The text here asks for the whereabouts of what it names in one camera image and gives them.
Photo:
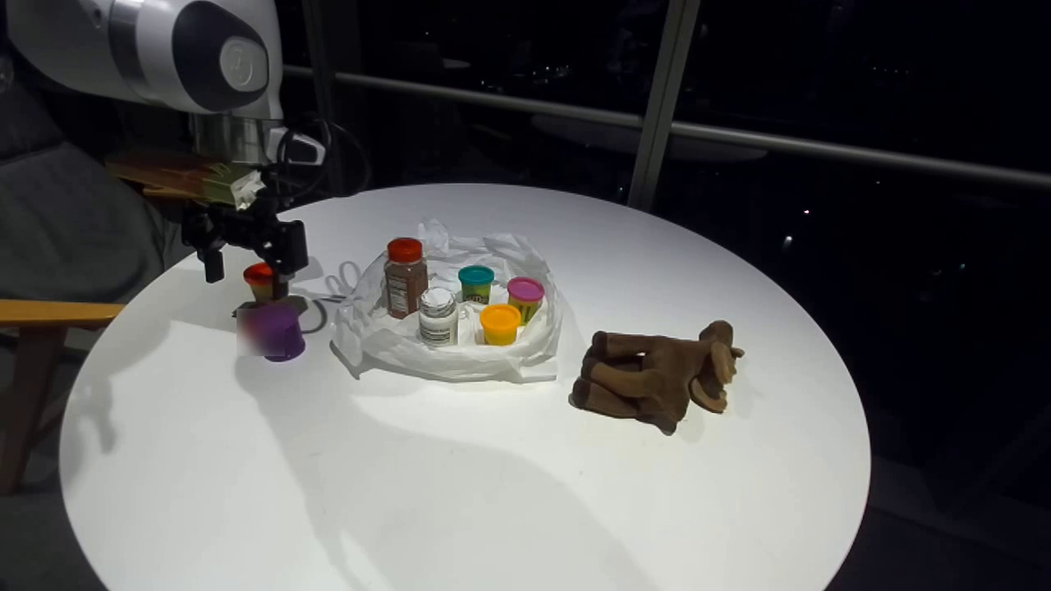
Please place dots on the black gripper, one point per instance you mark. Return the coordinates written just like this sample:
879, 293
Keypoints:
233, 228

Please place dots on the spice jar red lid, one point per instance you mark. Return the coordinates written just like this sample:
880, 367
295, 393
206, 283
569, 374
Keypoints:
404, 280

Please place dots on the white lidded supplement jar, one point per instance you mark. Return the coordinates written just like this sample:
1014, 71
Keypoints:
437, 316

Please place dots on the yellow tub teal lid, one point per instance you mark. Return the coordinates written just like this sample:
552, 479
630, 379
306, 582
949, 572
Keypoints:
476, 283

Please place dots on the yellow tub orange lid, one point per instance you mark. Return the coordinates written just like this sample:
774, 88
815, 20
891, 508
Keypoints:
499, 323

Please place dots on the yellow tub pink lid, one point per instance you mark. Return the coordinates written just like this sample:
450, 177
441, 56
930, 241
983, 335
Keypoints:
528, 298

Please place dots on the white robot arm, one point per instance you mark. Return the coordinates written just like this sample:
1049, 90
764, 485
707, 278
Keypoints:
134, 49

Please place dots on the red strawberry toy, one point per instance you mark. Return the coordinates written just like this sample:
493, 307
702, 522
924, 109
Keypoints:
244, 321

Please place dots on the brown plush toy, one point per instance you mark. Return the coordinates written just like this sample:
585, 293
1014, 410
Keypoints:
652, 379

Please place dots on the yellow tub red lid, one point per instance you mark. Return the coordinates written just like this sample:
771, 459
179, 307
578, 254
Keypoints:
265, 280

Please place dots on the purple tub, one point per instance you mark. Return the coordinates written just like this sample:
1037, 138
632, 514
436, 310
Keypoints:
279, 332

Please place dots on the white plastic bag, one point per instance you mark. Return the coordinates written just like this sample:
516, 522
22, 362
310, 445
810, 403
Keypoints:
372, 339

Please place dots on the grey chair wooden armrests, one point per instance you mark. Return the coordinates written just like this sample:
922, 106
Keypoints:
55, 241

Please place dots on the grey metal railing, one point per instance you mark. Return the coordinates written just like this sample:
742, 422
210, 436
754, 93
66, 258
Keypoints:
874, 151

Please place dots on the dark window post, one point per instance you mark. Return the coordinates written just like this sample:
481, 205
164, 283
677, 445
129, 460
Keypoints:
318, 44

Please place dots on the grey window post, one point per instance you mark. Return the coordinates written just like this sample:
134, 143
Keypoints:
661, 109

